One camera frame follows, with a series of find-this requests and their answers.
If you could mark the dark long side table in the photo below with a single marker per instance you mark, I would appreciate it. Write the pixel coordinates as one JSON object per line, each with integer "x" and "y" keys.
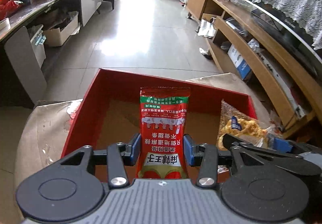
{"x": 22, "y": 80}

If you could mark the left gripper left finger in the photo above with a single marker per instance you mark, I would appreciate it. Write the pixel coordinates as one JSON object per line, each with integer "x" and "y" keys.
{"x": 120, "y": 155}

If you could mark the red cardboard box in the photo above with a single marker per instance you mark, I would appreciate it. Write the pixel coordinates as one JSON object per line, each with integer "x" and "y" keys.
{"x": 109, "y": 112}

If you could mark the blue white box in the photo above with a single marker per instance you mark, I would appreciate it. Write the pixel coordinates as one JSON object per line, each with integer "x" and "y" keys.
{"x": 239, "y": 62}

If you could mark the yellow waffle pastry packet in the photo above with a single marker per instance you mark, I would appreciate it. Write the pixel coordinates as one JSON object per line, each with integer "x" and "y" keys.
{"x": 242, "y": 126}

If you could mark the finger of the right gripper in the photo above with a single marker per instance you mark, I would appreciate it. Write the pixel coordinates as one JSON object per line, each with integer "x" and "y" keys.
{"x": 282, "y": 145}
{"x": 230, "y": 141}

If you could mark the white storage bin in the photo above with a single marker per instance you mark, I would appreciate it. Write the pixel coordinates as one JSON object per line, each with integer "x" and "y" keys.
{"x": 37, "y": 39}

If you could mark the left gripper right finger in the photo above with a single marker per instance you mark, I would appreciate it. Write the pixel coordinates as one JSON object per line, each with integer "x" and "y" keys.
{"x": 203, "y": 156}

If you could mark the wooden TV stand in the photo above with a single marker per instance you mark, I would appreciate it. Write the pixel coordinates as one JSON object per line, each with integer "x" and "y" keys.
{"x": 293, "y": 92}

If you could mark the black curved television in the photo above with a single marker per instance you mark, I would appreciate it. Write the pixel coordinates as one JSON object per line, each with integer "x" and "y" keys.
{"x": 288, "y": 33}

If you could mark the red spicy strip packet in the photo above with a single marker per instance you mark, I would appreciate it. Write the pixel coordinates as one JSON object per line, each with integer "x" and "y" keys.
{"x": 163, "y": 115}

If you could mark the cardboard box under table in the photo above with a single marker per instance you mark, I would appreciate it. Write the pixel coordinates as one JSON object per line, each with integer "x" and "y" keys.
{"x": 56, "y": 37}

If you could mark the white paper bag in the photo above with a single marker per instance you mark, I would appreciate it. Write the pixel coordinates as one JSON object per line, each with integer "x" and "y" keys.
{"x": 206, "y": 28}

